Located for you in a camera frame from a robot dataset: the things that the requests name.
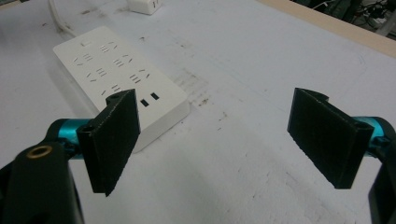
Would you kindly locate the white power strip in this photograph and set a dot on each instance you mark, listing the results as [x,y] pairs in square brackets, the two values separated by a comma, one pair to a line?
[124,81]

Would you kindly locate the white plug adapter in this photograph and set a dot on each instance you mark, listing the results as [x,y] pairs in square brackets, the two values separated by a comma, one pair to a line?
[144,5]

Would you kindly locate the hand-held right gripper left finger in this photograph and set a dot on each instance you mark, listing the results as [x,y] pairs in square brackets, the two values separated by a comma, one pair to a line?
[110,143]

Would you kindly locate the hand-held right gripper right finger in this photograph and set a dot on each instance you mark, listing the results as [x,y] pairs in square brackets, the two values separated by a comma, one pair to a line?
[327,133]

